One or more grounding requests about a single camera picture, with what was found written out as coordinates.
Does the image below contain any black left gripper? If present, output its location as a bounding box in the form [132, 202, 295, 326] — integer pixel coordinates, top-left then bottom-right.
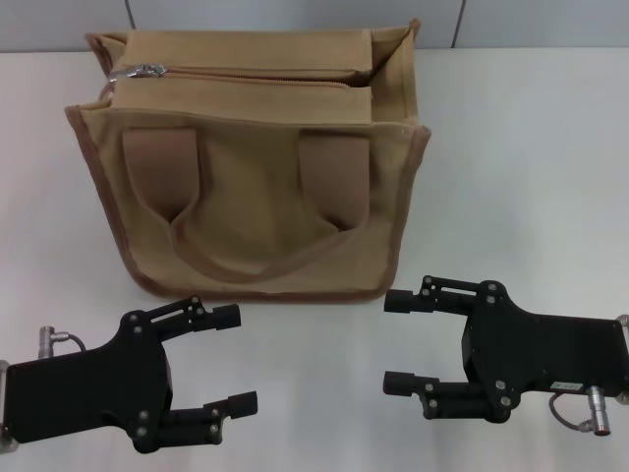
[3, 295, 260, 455]

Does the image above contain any silver metal zipper pull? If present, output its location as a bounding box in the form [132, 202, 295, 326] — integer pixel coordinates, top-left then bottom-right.
[106, 62, 164, 83]

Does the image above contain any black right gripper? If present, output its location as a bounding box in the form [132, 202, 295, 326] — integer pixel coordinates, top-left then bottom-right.
[382, 274, 628, 425]

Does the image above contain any khaki canvas food bag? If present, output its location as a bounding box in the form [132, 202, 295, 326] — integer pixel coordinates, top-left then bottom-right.
[64, 18, 432, 302]

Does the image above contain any left gripper cable with plug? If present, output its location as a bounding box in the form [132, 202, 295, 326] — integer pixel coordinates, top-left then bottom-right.
[37, 324, 88, 353]

